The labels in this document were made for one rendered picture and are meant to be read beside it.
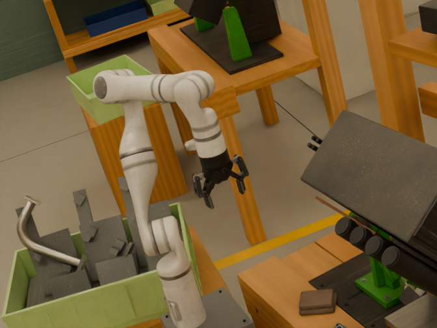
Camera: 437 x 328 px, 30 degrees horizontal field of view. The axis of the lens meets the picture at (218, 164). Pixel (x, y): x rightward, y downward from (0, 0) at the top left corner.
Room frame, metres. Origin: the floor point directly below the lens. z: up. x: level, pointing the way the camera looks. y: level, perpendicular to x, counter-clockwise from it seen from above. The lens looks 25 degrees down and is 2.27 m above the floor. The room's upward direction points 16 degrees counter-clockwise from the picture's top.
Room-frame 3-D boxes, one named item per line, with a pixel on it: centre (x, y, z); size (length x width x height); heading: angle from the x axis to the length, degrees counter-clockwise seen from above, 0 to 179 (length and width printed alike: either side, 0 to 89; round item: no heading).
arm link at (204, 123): (1.86, 0.01, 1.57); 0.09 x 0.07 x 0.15; 131
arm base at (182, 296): (1.91, 0.20, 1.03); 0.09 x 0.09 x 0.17; 19
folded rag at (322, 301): (1.86, -0.16, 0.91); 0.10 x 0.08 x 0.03; 70
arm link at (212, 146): (1.89, 0.01, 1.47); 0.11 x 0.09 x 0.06; 19
